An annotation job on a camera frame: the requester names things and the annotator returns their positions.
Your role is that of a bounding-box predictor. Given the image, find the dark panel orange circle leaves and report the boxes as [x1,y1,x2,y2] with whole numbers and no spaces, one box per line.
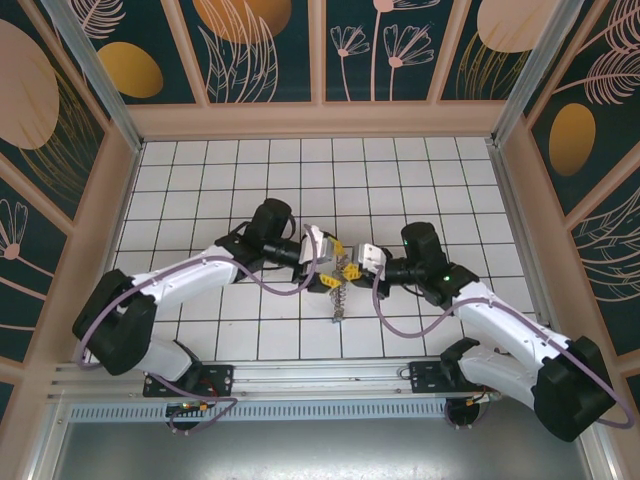
[172,0,315,105]

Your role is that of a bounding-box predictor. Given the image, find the dark panel pink flowers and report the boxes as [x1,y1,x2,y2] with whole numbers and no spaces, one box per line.
[322,0,449,104]

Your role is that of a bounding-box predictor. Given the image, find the dark panel peach circle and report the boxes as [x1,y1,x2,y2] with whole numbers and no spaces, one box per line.
[438,0,556,103]

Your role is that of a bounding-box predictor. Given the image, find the dark panel pink feather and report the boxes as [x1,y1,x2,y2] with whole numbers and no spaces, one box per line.
[569,164,640,359]

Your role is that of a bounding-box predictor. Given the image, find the dark panel feather orange oval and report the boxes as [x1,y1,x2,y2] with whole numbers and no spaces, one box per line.
[527,0,640,219]

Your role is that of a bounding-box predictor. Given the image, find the dark panel single pink flower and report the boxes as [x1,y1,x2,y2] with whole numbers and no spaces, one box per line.
[0,154,71,364]

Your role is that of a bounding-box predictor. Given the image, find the dark panel large peach disc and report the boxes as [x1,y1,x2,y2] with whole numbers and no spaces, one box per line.
[0,0,110,224]

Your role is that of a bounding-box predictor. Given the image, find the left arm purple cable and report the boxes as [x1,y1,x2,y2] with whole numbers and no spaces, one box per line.
[77,227,321,374]

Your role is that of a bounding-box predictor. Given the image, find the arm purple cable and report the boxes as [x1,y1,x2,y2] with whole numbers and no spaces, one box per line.
[372,264,632,430]
[77,227,321,374]

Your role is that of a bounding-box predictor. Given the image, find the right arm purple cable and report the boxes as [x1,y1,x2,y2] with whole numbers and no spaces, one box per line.
[372,264,632,430]

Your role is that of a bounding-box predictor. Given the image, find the aluminium mounting rail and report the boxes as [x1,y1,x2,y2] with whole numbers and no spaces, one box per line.
[48,360,504,401]

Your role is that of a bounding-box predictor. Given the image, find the aluminium table edge rail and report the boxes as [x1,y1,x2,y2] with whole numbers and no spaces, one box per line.
[487,142,556,329]

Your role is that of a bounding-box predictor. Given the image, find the slotted grey cable duct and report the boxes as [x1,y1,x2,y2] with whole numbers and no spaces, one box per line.
[67,401,451,422]

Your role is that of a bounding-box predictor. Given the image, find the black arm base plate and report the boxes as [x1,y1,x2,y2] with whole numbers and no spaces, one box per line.
[408,360,501,396]
[143,364,236,399]

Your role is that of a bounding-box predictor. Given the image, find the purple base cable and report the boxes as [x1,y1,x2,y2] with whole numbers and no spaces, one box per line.
[149,382,240,437]

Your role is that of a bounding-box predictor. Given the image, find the black base cable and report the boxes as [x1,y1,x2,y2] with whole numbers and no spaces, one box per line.
[443,397,494,431]

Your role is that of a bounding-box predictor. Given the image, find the aluminium corner post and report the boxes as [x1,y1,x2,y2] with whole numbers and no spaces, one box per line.
[41,0,145,152]
[491,0,594,147]

